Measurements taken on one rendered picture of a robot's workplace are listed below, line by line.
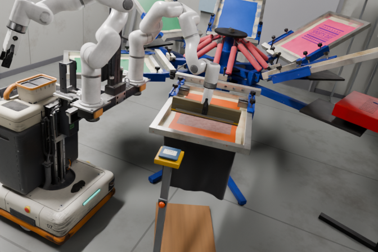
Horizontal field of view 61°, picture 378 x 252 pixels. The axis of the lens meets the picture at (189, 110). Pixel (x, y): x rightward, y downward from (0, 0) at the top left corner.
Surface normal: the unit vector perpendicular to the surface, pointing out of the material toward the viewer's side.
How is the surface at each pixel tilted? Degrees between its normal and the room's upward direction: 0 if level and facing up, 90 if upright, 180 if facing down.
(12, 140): 90
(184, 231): 0
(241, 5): 32
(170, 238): 0
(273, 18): 90
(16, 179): 90
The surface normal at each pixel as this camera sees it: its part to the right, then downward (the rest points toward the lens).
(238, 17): 0.01, -0.54
